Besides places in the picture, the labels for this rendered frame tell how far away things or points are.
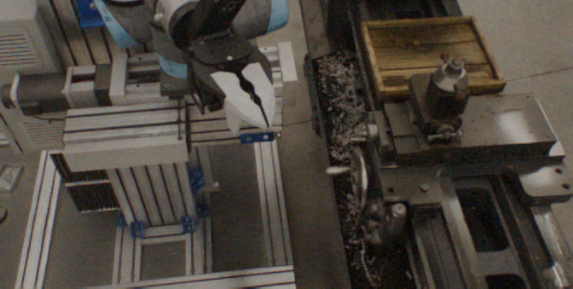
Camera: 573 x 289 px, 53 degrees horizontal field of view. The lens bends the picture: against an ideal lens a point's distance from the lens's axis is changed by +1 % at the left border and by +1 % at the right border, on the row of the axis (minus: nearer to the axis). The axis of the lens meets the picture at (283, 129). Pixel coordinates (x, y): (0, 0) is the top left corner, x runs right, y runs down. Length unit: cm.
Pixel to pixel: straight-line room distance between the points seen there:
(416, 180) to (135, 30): 74
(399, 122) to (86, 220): 128
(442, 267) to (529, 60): 202
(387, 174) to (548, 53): 203
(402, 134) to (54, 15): 87
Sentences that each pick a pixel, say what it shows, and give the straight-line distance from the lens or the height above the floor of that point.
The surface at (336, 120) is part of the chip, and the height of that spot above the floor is 58.
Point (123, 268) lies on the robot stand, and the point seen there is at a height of 23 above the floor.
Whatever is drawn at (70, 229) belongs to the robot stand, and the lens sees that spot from 226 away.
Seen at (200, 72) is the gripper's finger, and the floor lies 159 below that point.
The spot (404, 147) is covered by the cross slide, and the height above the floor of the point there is 96.
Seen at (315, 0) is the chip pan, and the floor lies 54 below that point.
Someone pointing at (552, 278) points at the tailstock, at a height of 110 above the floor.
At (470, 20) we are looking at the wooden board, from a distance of 192.
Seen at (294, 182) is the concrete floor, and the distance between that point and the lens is 249.
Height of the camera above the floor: 205
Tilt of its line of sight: 50 degrees down
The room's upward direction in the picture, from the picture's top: straight up
